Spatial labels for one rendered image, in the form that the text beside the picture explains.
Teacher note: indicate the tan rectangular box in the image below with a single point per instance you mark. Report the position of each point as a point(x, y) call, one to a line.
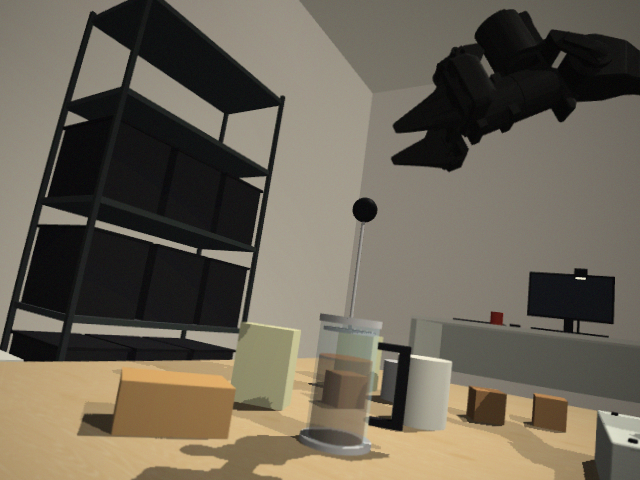
point(153, 403)

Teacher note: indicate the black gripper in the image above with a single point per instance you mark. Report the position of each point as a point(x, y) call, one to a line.
point(466, 102)

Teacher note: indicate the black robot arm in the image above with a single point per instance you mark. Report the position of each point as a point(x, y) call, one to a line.
point(596, 67)

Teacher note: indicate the glass french press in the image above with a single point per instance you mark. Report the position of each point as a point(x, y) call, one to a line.
point(344, 372)

